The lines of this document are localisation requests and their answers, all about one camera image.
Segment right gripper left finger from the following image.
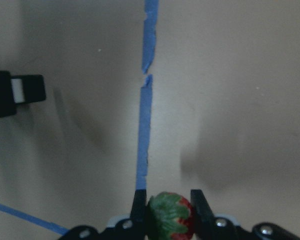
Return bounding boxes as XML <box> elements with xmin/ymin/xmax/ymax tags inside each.
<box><xmin>130</xmin><ymin>189</ymin><xmax>147</xmax><ymax>223</ymax></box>

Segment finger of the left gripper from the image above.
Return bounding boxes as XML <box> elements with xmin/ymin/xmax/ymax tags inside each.
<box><xmin>0</xmin><ymin>70</ymin><xmax>46</xmax><ymax>118</ymax></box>

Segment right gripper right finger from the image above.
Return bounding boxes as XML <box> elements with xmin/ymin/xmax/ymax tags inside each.
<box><xmin>190</xmin><ymin>189</ymin><xmax>215</xmax><ymax>224</ymax></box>

